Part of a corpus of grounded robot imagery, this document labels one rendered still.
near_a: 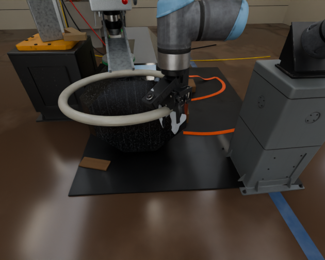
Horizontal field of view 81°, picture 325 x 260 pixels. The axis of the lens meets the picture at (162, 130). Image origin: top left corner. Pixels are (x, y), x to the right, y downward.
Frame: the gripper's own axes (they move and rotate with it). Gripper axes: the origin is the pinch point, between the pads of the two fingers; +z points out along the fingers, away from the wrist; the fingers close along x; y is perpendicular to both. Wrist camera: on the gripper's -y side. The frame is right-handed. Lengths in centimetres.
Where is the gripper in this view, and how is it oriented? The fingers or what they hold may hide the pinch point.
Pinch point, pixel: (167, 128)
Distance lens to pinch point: 64.7
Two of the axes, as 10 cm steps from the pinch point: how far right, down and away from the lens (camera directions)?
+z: 0.1, 8.2, 5.7
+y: 7.1, -4.0, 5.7
